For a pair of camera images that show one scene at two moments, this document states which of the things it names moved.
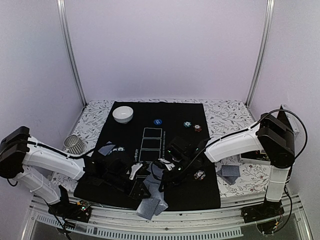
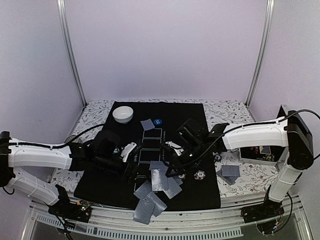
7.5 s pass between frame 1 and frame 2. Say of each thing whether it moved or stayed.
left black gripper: moved
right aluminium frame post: stayed
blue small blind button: stayed
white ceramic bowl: stayed
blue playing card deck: stayed
